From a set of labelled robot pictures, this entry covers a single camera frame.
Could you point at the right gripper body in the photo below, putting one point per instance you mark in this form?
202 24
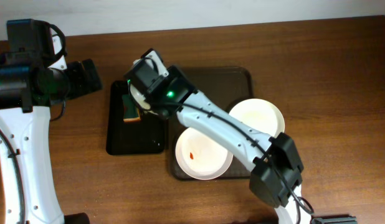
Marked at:
137 76

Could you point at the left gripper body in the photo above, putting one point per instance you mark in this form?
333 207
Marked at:
85 75

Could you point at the green and yellow sponge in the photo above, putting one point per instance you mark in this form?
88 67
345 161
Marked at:
130 112

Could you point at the white plate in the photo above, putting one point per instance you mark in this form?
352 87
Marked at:
200 157
261 115
140 100

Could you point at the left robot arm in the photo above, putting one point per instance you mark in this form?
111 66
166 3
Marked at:
34 76

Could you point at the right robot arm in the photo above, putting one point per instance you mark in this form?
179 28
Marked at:
273 162

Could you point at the black rectangular tray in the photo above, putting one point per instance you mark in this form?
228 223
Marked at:
144 137

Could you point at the brown plastic serving tray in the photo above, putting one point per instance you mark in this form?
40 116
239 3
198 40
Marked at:
225 86

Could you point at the black base bracket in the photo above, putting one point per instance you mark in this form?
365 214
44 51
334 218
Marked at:
344 219

